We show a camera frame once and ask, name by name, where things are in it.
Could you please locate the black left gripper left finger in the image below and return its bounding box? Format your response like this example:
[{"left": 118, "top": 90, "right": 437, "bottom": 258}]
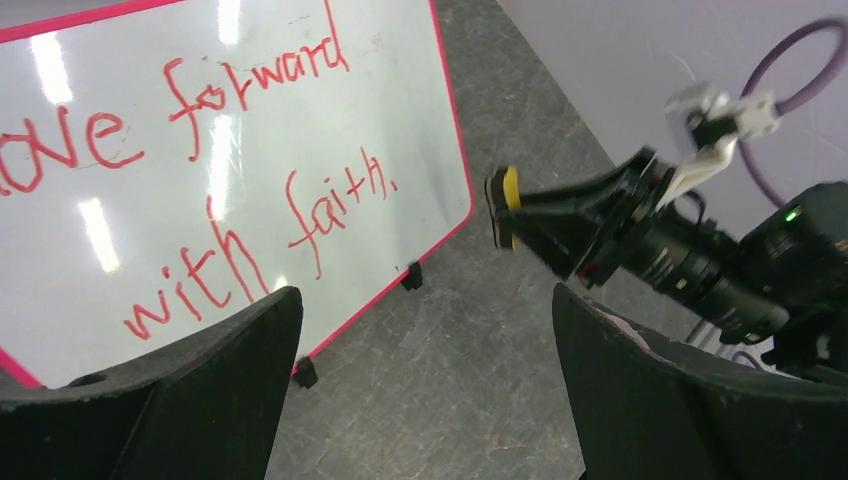
[{"left": 1, "top": 287, "right": 303, "bottom": 479}]

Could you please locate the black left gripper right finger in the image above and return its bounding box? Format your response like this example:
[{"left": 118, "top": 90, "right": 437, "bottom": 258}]
[{"left": 552, "top": 284, "right": 847, "bottom": 479}]

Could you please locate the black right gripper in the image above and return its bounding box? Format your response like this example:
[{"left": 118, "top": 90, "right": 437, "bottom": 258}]
[{"left": 513, "top": 148, "right": 847, "bottom": 344}]

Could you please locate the yellow round eraser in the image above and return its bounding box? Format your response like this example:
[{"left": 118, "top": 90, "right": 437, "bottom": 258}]
[{"left": 484, "top": 166, "right": 521, "bottom": 251}]

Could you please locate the pink framed whiteboard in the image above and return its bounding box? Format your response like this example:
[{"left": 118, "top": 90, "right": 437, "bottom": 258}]
[{"left": 1, "top": 1, "right": 474, "bottom": 388}]

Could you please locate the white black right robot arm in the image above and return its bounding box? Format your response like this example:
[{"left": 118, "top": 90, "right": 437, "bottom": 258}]
[{"left": 498, "top": 149, "right": 847, "bottom": 385}]

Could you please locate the black whiteboard foot clip left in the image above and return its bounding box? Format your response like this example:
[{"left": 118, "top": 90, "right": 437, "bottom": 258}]
[{"left": 292, "top": 356, "right": 319, "bottom": 389}]

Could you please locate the black whiteboard foot clip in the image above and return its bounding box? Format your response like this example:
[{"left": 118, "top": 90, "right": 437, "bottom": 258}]
[
  {"left": 292, "top": 356, "right": 319, "bottom": 389},
  {"left": 401, "top": 262, "right": 424, "bottom": 291}
]

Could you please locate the black whiteboard foot clip right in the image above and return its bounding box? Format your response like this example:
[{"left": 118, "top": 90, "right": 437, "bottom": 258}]
[{"left": 401, "top": 262, "right": 424, "bottom": 291}]

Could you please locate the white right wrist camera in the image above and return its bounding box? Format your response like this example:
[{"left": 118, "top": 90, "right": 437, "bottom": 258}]
[{"left": 658, "top": 81, "right": 780, "bottom": 207}]

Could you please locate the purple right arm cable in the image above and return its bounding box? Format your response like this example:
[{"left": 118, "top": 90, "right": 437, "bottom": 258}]
[{"left": 736, "top": 17, "right": 848, "bottom": 210}]

